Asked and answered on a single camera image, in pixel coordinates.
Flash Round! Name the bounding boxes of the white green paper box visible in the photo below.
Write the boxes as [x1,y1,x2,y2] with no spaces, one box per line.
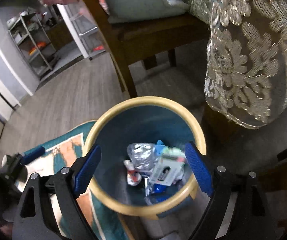
[149,147,186,186]

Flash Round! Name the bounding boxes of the red white paper packaging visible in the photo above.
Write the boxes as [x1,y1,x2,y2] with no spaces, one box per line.
[124,160,142,186]

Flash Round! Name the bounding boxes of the clear plastic bag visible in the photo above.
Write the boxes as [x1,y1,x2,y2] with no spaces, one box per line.
[127,142,158,172]

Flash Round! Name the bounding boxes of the blue snack wrapper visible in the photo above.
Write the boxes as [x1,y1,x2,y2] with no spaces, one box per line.
[144,178,184,205]

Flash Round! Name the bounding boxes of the blue glove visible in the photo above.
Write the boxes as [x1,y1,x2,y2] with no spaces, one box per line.
[154,140,166,155]

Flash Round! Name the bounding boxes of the blue yellow-rimmed trash bin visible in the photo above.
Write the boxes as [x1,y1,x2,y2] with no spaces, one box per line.
[83,96,207,221]

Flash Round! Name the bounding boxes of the teal orange patterned mat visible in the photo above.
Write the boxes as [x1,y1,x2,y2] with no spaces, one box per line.
[12,120,132,239]

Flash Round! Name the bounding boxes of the teal lace tablecloth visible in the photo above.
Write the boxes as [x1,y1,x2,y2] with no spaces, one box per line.
[184,0,287,129]

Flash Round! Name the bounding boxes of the grey metal shelf rack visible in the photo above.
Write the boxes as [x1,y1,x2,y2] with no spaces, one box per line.
[7,11,60,79]

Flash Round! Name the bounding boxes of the grey rolling cart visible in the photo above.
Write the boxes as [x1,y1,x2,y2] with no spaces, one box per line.
[61,3,106,60]

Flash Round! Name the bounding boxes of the wooden chair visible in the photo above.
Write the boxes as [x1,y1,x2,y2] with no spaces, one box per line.
[83,0,210,98]

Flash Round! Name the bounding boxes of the light blue pillow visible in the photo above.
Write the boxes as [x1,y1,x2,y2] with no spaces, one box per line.
[105,0,190,24]

